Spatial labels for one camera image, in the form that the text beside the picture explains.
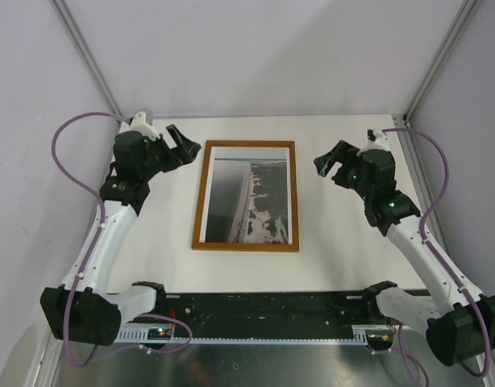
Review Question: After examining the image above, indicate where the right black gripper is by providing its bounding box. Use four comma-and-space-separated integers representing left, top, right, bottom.
314, 140, 372, 201

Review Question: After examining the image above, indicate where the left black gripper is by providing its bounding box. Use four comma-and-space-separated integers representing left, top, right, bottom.
139, 125, 200, 181

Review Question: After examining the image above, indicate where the wooden picture frame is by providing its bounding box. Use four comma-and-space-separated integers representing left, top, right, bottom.
189, 139, 301, 253

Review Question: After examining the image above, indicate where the aerial beach photo print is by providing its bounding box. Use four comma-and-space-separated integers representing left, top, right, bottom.
204, 147, 292, 245

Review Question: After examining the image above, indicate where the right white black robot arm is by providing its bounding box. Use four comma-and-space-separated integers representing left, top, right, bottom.
314, 140, 495, 366

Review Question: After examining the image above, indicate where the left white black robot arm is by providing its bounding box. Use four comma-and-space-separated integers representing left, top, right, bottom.
40, 124, 201, 346

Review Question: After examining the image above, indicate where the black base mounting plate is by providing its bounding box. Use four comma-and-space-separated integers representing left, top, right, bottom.
156, 290, 399, 337

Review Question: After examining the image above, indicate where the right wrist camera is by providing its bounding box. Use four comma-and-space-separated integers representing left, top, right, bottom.
357, 129, 390, 156

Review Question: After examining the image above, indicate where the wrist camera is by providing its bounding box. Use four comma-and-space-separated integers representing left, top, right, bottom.
129, 108, 160, 141
357, 129, 390, 156

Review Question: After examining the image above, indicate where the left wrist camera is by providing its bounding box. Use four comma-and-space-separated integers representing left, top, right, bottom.
129, 108, 160, 141

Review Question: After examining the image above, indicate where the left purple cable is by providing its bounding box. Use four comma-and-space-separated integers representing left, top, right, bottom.
52, 111, 194, 368

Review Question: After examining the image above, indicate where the left aluminium corner post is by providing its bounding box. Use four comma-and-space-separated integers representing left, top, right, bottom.
48, 0, 122, 114

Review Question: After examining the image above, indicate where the aluminium corner post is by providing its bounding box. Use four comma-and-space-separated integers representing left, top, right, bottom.
48, 0, 122, 114
402, 0, 482, 124

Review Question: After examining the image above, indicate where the right aluminium corner post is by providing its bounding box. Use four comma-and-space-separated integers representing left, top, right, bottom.
402, 0, 482, 124

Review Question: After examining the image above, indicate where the grey slotted cable duct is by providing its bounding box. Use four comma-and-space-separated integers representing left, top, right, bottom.
114, 325, 368, 346

